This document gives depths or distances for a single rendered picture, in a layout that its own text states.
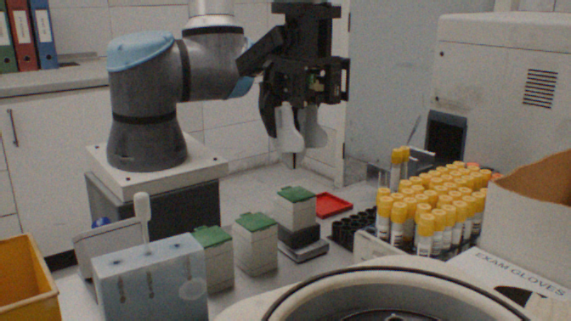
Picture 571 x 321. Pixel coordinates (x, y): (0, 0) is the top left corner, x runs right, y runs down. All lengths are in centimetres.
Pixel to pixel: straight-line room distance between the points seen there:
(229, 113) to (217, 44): 236
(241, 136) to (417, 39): 140
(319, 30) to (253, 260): 29
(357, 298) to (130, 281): 21
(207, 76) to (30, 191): 148
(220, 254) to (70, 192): 175
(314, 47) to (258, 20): 273
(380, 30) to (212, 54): 190
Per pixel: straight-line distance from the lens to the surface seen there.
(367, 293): 42
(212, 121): 317
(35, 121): 216
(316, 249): 65
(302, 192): 65
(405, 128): 264
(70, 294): 64
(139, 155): 88
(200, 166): 90
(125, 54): 84
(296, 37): 57
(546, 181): 68
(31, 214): 228
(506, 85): 86
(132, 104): 86
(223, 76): 88
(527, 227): 54
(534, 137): 85
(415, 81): 256
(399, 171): 75
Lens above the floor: 121
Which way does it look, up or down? 20 degrees down
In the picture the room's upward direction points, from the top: straight up
